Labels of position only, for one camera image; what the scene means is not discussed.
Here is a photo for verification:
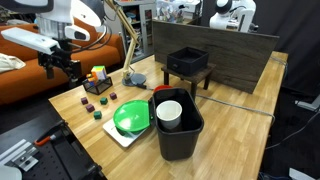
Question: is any white paper cup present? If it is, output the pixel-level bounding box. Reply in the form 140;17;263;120
155;100;183;130

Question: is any silver metal bracket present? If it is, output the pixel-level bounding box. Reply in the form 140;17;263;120
12;146;40;168

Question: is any white cloth bag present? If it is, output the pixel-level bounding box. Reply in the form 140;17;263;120
0;52;27;74

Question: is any large Rubik's cube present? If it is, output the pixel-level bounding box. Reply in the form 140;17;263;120
90;65;108;82

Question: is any small black wooden stool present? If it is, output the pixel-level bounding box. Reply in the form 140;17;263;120
160;63;217;101

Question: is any black orange bar clamp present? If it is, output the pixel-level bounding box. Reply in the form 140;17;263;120
34;119;70;148

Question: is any black backdrop curtain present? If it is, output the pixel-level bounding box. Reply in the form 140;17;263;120
199;0;320;98

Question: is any cluttered shelf of boxes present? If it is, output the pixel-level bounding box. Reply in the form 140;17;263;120
156;0;203;25

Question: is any orange sofa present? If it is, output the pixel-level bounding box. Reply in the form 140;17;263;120
0;17;126;106

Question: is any grey glass door cabinet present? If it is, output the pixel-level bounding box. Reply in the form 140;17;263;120
114;0;158;64

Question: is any aluminium extrusion rail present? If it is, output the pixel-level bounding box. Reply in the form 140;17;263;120
0;139;28;158

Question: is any black wire basket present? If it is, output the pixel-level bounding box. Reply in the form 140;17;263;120
82;76;114;96

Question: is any black plastic bin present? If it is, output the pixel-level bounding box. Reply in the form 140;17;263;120
148;87;205;162

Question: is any green plastic plate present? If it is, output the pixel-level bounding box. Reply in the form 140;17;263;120
112;99;152;133

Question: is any grey metal stand foot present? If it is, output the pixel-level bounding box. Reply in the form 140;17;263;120
294;94;320;113

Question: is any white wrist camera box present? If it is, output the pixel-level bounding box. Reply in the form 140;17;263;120
0;27;62;56

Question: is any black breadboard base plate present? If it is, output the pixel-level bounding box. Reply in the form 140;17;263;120
0;99;108;180

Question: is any red bowl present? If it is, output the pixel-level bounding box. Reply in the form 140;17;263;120
153;84;174;94

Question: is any dark wooden board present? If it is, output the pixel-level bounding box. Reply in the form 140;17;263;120
152;19;280;95

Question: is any black lamp power cable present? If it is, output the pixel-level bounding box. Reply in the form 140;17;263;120
134;83;277;126

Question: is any black open box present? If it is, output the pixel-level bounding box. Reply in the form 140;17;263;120
166;46;210;77

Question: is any black floor cable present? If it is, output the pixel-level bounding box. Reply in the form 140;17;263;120
264;109;320;151

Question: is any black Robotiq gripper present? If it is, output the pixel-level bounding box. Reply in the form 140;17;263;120
37;49;83;88

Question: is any white kitchen scale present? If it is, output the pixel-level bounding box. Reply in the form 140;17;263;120
102;118;151;148

